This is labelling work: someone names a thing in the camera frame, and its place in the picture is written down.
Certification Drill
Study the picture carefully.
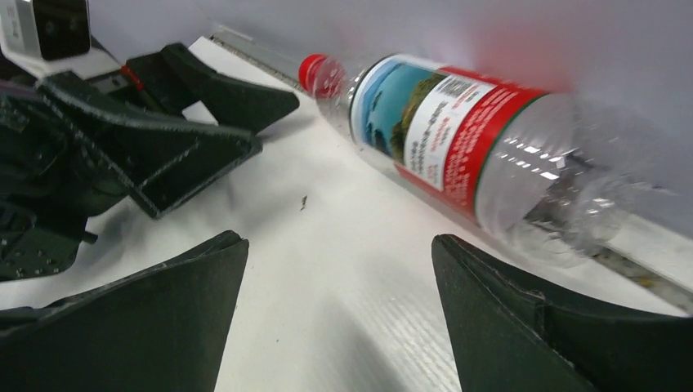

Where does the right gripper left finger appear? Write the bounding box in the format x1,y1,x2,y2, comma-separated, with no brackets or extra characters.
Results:
1,230,249,391

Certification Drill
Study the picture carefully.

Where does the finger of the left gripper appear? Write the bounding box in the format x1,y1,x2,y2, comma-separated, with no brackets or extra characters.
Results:
121,42,300,135

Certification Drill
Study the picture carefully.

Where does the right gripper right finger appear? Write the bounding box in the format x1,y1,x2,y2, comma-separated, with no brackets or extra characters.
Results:
431,234,692,391

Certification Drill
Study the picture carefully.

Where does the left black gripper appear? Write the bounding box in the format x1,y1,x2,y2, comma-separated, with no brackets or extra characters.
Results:
1,59,262,282

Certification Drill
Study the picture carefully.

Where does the clear bottle red blue label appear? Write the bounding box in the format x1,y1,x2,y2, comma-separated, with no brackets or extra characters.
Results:
297,54,635,266

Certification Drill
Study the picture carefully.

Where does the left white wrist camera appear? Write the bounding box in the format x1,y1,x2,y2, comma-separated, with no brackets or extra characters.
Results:
1,0,120,78

